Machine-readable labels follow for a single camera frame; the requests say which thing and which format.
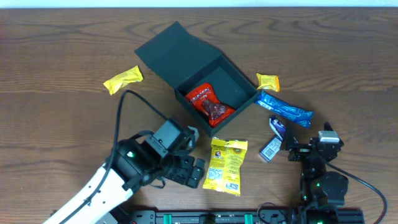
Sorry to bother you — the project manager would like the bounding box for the large yellow Hacks candy bag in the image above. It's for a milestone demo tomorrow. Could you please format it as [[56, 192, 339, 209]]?
[[203, 138, 248, 197]]

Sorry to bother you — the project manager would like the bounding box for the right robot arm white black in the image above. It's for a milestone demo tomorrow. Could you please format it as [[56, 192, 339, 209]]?
[[280, 122, 349, 224]]

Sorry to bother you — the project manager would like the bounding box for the blue cookie wrapper bar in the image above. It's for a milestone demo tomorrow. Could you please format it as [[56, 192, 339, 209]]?
[[255, 91, 314, 128]]

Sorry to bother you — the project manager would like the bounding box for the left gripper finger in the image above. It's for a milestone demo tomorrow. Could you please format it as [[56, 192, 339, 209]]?
[[169, 156, 195, 185], [187, 159, 205, 189]]

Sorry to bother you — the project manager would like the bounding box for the small yellow orange snack packet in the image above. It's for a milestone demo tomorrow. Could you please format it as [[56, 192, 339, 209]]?
[[256, 73, 280, 92]]

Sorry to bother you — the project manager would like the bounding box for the yellow snack bar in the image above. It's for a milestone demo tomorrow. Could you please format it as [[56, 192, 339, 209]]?
[[103, 65, 144, 95]]

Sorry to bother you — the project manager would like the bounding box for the small blue card box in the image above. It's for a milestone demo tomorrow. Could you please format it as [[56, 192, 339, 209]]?
[[259, 136, 282, 162]]

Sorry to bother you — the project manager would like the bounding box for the purple chocolate bar wrapper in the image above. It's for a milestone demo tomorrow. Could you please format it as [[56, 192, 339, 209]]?
[[269, 116, 286, 141]]

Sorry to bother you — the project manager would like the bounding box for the black open gift box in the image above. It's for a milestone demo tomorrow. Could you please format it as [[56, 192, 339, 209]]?
[[135, 22, 259, 137]]

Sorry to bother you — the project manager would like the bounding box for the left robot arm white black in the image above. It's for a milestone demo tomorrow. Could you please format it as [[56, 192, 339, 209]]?
[[47, 119, 205, 223]]

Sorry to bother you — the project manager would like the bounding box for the red snack packet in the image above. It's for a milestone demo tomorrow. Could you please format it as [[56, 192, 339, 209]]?
[[185, 83, 235, 128]]

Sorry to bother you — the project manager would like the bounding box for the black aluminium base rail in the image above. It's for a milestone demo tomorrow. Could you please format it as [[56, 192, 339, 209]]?
[[129, 208, 365, 224]]

